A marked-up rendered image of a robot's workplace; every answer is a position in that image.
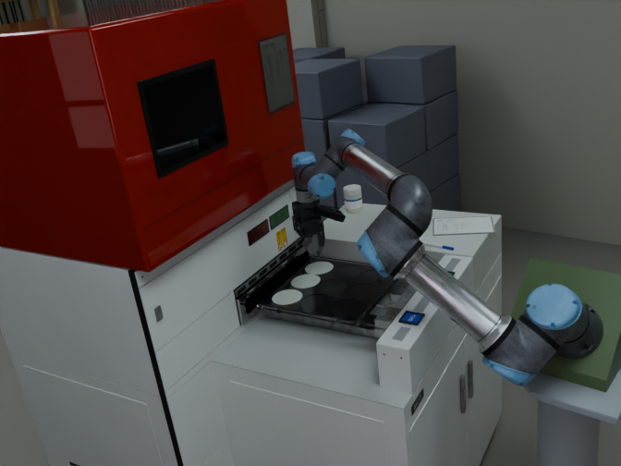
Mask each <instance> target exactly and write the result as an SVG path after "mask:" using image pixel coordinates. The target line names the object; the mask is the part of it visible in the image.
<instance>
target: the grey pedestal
mask: <svg viewBox="0 0 621 466"><path fill-rule="evenodd" d="M523 387H524V389H525V391H526V392H527V394H528V396H529V397H530V398H532V399H537V400H538V434H537V466H597V454H598V440H599V427H600V420H601V421H604V422H607V423H612V424H617V423H618V421H619V419H620V417H621V368H620V370H619V371H618V373H617V375H616V376H615V379H614V381H613V382H612V384H611V385H610V386H609V388H608V390H607V391H606V393H605V392H602V391H600V390H596V389H593V388H590V387H586V386H582V385H579V384H575V383H572V382H569V381H566V380H563V379H560V378H557V377H553V376H550V375H548V374H542V373H537V376H534V377H533V378H532V379H531V380H530V381H529V382H528V383H527V384H526V385H525V386H523Z"/></svg>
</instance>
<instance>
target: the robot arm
mask: <svg viewBox="0 0 621 466"><path fill-rule="evenodd" d="M364 145H365V141H364V140H363V139H362V138H361V137H360V136H359V135H358V134H357V133H355V132H354V131H353V130H351V129H346V130H345V131H344V132H343V133H342V134H341V135H340V136H339V137H338V138H337V140H336V141H335V143H334V144H333V145H332V146H331V148H330V149H329V150H328V151H327V152H326V153H325V155H324V156H323V157H322V158H321V160H320V161H319V162H318V163H317V164H316V160H315V155H314V153H311V152H301V153H296V154H294V155H293V156H292V169H293V176H294V183H295V191H296V198H297V200H296V201H295V202H292V208H293V215H294V216H292V219H293V227H294V231H295V230H296V232H297V233H298V235H299V236H300V237H301V239H305V238H306V239H305V240H304V241H303V242H302V245H303V247H307V248H306V249H307V251H316V252H317V255H318V256H320V255H321V253H322V251H323V247H324V242H325V235H324V225H323V220H322V216H324V217H327V218H330V219H334V220H335V221H339V222H344V220H345V218H346V216H345V215H344V214H343V213H342V212H341V211H339V210H335V209H332V208H329V207H326V206H322V205H319V203H320V199H319V198H321V199H324V198H327V197H329V196H331V195H332V194H333V193H334V191H335V180H336V179H337V178H338V177H339V175H340V174H341V173H342V172H343V171H344V170H345V168H346V167H348V168H349V169H350V170H352V171H353V172H354V173H356V174H357V175H358V176H360V177H361V178H363V179H364V180H366V181H367V182H368V183H370V184H371V185H372V186H373V187H374V188H375V189H377V190H378V191H380V192H381V193H383V194H384V195H385V196H387V200H388V201H389V203H388V204H387V205H386V207H385V208H384V209H383V210H382V212H381V213H380V214H379V215H378V216H377V217H376V219H375V220H374V221H373V222H372V223H371V225H370V226H369V227H368V228H367V229H365V230H364V233H363V234H362V235H361V237H360V238H359V240H358V242H357V247H358V249H359V251H360V252H361V254H362V255H363V256H364V257H365V258H366V260H367V261H368V262H369V263H370V264H371V265H372V266H373V267H374V268H375V270H376V271H378V273H379V274H380V275H381V276H383V277H387V276H389V275H390V276H391V277H392V278H394V279H399V278H403V279H405V280H406V281H407V282H408V283H409V284H410V285H411V286H412V287H413V288H414V289H416V290H417V291H418V292H419V293H420V294H422V295H423V296H424V297H425V298H426V299H427V300H429V301H430V302H431V303H432V304H433V305H435V306H436V307H437V308H438V309H439V310H440V311H442V312H443V313H444V314H445V315H447V316H448V317H449V318H450V319H451V320H452V321H454V322H455V323H456V324H457V325H458V326H460V327H461V328H462V329H463V330H464V331H465V332H467V333H468V334H469V335H470V336H471V337H473V338H474V339H475V340H476V341H477V342H478V344H479V351H480V353H481V354H483V355H484V357H483V359H482V362H483V363H484V364H486V365H487V366H488V367H490V368H491V369H493V370H494V371H495V372H497V373H498V374H500V375H501V376H502V377H504V378H505V379H507V380H508V381H510V382H512V383H513V384H515V385H517V386H525V385H526V384H527V383H528V382H529V381H530V380H531V379H532V378H533V377H534V376H537V373H538V372H539V371H540V370H541V369H542V367H543V366H544V365H545V364H546V363H547V362H548V361H549V360H550V359H551V358H552V357H553V356H554V355H555V354H557V355H559V356H561V357H564V358H568V359H577V358H582V357H585V356H587V355H589V354H591V353H592V352H594V351H595V350H596V349H597V348H598V346H599V345H600V343H601V341H602V339H603V322H602V320H601V318H600V316H599V314H598V313H596V311H595V310H594V309H593V308H592V307H590V305H588V304H586V303H584V302H582V301H580V299H579V297H578V296H577V294H576V293H574V292H573V291H572V290H570V289H569V288H567V287H565V286H562V285H559V284H546V285H542V286H540V287H538V288H536V289H534V290H533V291H532V292H531V293H530V295H529V297H528V299H527V303H526V311H525V312H524V313H523V314H521V315H520V316H519V318H518V319H517V320H515V319H514V318H512V317H511V316H501V315H499V314H498V313H497V312H496V311H494V310H493V309H492V308H491V307H490V306H488V305H487V304H486V303H485V302H484V301H483V300H481V299H480V298H479V297H478V296H476V295H475V294H474V293H473V292H472V291H470V290H469V289H468V288H467V287H465V286H464V285H463V284H462V283H461V282H459V281H458V280H457V279H456V278H455V277H453V276H452V275H451V274H450V273H448V272H447V271H446V270H445V269H444V268H443V267H442V266H441V265H439V264H438V263H437V262H436V261H435V260H434V259H433V258H431V257H430V256H429V255H428V254H427V253H426V252H425V247H424V243H423V242H421V241H420V240H419V238H420V237H421V236H422V234H423V233H424V232H425V231H426V230H427V228H428V226H429V225H430V223H431V220H432V199H431V195H430V193H429V192H428V190H427V188H426V186H425V185H424V184H423V182H422V181H421V180H420V179H419V178H417V177H415V176H414V175H412V174H410V173H402V172H401V171H399V170H398V169H396V168H395V167H393V166H391V165H390V164H388V163H387V162H385V161H384V160H383V159H382V158H380V157H379V156H377V155H376V154H374V153H372V152H370V151H369V150H367V149H366V148H364V147H363V146H364ZM294 220H295V223H294Z"/></svg>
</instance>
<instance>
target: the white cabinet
mask: <svg viewBox="0 0 621 466"><path fill-rule="evenodd" d="M475 295H476V296H478V297H479V298H480V299H481V300H483V301H484V302H485V303H486V304H487V305H488V306H490V307H491V308H492V309H493V310H494V311H496V312H497V313H498V314H499V315H501V316H502V253H500V254H499V256H498V257H497V259H496V261H495V262H494V264H493V266H492V268H491V269H490V271H489V272H488V274H487V276H486V277H485V278H484V279H483V281H482V283H481V285H480V286H479V288H478V290H477V291H476V293H475ZM483 357H484V355H483V354H481V353H480V351H479V344H478V342H477V341H476V340H475V339H474V338H473V337H471V336H470V335H469V334H468V333H467V332H465V331H464V330H463V329H462V328H461V327H460V326H458V325H456V327H455V328H454V330H453V332H452V333H451V335H450V336H449V338H448V340H447V341H446V342H445V344H444V346H443V347H442V349H441V350H440V352H439V354H438V355H437V357H436V358H435V360H434V362H433V363H432V366H431V367H430V369H429V370H428V372H427V374H426V375H425V376H424V377H423V379H422V381H421V382H420V384H419V386H418V388H417V389H416V391H415V392H414V394H413V396H412V397H411V399H410V401H409V402H408V404H407V406H406V408H405V409H404V410H402V409H399V408H395V407H391V406H387V405H383V404H380V403H376V402H372V401H368V400H365V399H358V398H354V397H351V396H347V395H343V394H339V393H335V392H332V391H328V390H324V389H320V388H317V387H313V386H306V385H302V384H299V383H295V382H291V381H287V380H284V379H280V378H276V377H272V376H269V375H265V374H258V373H254V372H251V371H247V370H243V369H239V368H236V367H232V366H228V365H224V364H221V363H217V362H212V365H213V372H214V377H215V382H216V385H217V390H218V395H219V399H220V403H221V408H222V412H223V416H224V421H225V429H226V433H227V437H228V442H229V446H230V450H231V455H232V460H233V463H234V466H480V464H481V460H482V458H483V455H484V453H485V451H486V448H487V447H488V445H489V442H490V440H491V438H492V435H493V431H494V429H495V427H496V425H497V423H498V421H499V418H500V416H501V414H502V376H501V375H500V374H498V373H497V372H495V371H494V370H493V369H491V368H490V367H488V366H487V365H486V364H484V363H483V362H482V359H483Z"/></svg>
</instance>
